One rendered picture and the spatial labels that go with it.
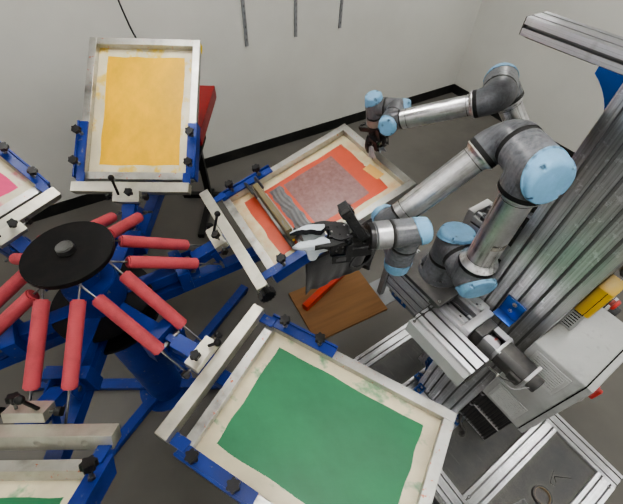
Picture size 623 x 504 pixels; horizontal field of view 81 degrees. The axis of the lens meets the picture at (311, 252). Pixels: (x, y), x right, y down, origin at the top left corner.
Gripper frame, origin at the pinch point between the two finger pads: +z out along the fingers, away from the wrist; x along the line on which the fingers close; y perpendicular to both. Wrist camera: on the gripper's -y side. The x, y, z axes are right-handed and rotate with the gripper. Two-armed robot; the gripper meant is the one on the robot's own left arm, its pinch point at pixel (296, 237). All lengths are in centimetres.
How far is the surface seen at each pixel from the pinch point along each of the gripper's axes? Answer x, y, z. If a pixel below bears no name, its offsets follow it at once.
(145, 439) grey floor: 30, 165, 87
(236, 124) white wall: 290, 91, 19
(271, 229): 70, 52, 3
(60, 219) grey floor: 223, 139, 180
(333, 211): 69, 44, -27
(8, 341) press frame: 28, 59, 106
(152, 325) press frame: 29, 62, 55
